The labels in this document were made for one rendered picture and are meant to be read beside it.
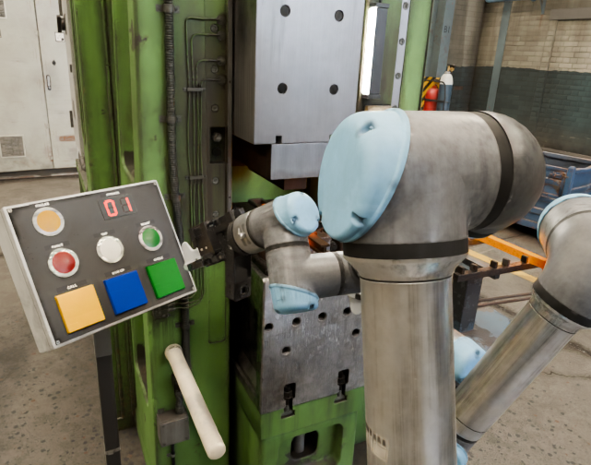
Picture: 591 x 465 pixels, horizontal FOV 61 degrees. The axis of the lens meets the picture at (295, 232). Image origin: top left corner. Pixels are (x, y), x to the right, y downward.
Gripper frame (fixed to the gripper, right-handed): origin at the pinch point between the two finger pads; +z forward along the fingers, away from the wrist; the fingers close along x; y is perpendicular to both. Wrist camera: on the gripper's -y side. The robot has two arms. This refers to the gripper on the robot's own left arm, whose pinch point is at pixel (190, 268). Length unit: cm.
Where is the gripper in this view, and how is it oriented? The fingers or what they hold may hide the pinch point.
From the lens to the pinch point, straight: 107.0
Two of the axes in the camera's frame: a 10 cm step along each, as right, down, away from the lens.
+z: -6.9, 2.6, 6.7
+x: -6.3, 2.3, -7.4
